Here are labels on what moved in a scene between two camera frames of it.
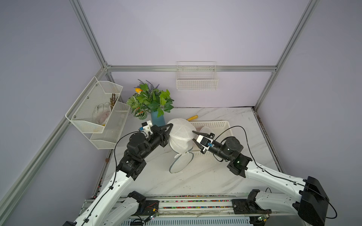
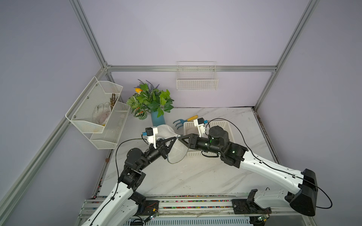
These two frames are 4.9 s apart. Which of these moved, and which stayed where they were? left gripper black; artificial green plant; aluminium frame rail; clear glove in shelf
Moved: left gripper black
Stayed: clear glove in shelf; artificial green plant; aluminium frame rail
